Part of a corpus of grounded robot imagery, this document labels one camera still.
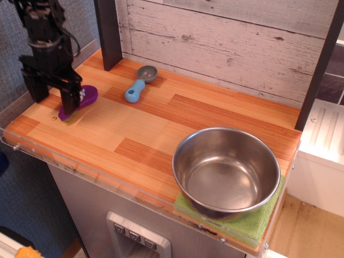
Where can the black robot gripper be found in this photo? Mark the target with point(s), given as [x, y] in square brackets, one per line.
[51, 65]

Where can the purple toy eggplant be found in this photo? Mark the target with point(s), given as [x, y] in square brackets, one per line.
[89, 94]

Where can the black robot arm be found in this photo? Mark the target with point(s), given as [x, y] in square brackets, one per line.
[43, 21]

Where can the silver metal bowl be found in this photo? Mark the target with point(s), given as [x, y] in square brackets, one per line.
[225, 173]

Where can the blue grey toy scoop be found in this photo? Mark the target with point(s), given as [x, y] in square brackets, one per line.
[145, 75]

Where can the clear acrylic edge guard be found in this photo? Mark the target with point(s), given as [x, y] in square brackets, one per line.
[143, 172]

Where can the grey toy fridge cabinet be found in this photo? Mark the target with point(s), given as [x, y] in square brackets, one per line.
[89, 203]

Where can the orange object bottom left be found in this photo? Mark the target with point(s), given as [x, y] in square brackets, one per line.
[27, 252]

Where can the silver ice dispenser panel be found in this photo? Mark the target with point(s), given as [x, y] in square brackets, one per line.
[130, 239]

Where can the green cloth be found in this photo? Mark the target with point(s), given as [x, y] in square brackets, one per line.
[249, 229]

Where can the white toy sink unit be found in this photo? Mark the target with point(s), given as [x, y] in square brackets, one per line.
[316, 176]

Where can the dark left shelf post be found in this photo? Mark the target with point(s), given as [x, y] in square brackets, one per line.
[109, 35]

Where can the dark shelf post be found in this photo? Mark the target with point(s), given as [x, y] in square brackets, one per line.
[325, 56]
[109, 35]

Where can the dark right shelf post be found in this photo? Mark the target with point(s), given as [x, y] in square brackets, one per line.
[325, 56]

